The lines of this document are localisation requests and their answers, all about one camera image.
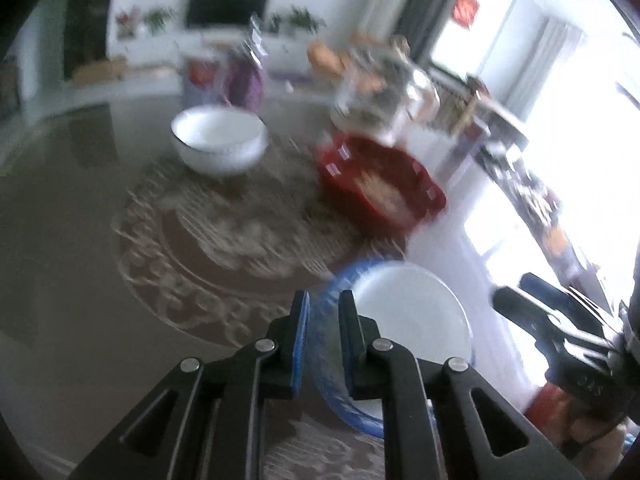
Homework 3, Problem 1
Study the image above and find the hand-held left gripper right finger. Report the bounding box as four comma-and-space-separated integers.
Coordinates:
337, 290, 583, 480

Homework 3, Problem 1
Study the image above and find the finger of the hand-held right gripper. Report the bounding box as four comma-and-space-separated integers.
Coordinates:
520, 272, 608, 321
492, 286, 611, 356

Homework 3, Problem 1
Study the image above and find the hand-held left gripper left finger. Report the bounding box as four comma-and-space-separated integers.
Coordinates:
70, 290, 311, 480

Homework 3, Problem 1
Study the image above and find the blue-rimmed white bowl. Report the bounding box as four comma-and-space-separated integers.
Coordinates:
307, 257, 473, 438

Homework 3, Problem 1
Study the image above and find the red flower-shaped plate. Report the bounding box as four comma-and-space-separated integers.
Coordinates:
316, 132, 447, 236

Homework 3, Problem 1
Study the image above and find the orange cloth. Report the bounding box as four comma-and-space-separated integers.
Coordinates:
525, 385, 626, 461

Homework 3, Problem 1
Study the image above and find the white ribbed bowl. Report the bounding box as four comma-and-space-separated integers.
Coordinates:
171, 106, 267, 177

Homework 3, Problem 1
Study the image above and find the glass electric kettle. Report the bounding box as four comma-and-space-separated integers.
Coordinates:
306, 35, 441, 143

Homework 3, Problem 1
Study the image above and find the purple patterned bottle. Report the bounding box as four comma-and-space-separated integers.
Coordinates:
222, 15, 266, 111

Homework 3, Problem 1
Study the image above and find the red labelled tin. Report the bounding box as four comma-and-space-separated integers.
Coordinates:
182, 55, 221, 106

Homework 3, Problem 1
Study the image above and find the white television cabinet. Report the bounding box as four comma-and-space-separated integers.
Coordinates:
115, 30, 351, 76

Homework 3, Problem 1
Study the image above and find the red window decoration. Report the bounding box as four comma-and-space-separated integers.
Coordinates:
452, 0, 481, 26

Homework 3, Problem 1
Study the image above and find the green potted plant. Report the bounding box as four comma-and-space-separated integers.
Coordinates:
145, 7, 173, 36
290, 6, 326, 36

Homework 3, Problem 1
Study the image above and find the wooden bench with metal legs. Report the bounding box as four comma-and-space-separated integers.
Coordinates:
75, 57, 128, 83

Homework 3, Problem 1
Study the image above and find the black television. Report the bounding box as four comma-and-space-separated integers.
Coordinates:
186, 0, 270, 28

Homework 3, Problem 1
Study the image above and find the red flower arrangement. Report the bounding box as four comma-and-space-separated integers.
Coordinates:
116, 7, 141, 38

